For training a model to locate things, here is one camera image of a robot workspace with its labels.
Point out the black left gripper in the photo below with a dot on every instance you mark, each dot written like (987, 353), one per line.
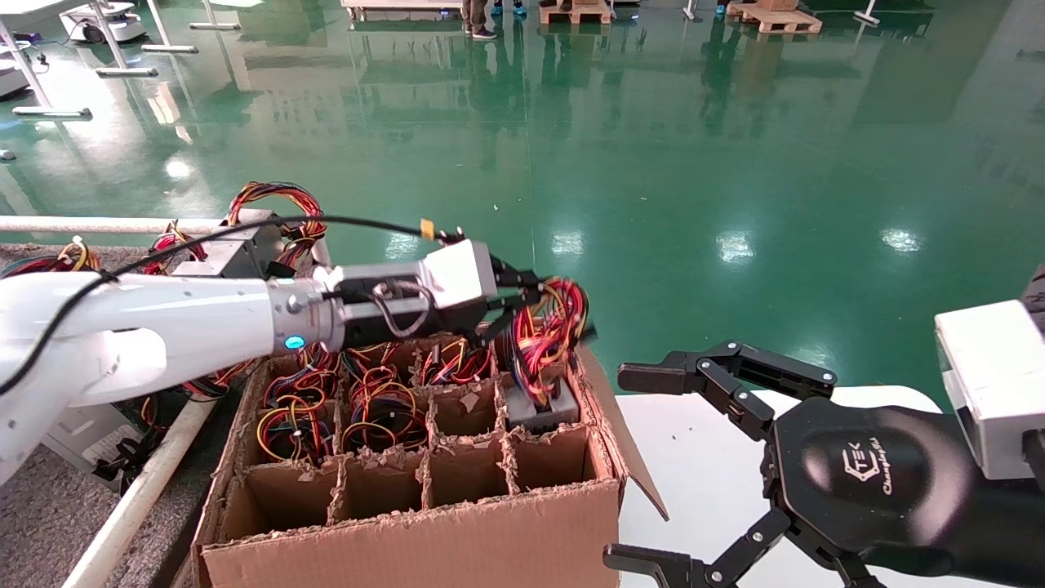
(457, 317)

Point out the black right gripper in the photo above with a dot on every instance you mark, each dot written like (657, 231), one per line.
(865, 474)

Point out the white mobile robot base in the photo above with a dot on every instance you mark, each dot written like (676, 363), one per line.
(106, 24)

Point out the brown cardboard box with dividers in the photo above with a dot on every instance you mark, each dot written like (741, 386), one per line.
(490, 547)

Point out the small cardboard box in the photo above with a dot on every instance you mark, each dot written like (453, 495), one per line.
(777, 5)

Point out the wooden pallet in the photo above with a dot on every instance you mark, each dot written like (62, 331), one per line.
(575, 12)
(771, 20)

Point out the person in dark shoes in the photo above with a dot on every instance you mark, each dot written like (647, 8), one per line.
(478, 16)

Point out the person in blue shoes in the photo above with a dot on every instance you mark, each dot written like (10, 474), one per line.
(514, 8)

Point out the white metal stand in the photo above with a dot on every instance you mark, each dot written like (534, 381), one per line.
(216, 26)
(171, 49)
(691, 10)
(53, 113)
(867, 16)
(126, 72)

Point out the low white platform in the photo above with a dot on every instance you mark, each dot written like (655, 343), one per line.
(404, 8)

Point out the white machine base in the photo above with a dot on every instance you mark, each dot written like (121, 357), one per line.
(12, 82)

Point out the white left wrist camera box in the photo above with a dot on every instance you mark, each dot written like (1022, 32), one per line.
(461, 273)

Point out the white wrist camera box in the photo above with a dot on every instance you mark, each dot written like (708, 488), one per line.
(996, 384)
(461, 273)

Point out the short white frame pipe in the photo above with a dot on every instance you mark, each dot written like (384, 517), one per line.
(322, 251)

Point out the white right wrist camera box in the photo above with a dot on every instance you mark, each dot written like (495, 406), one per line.
(996, 384)

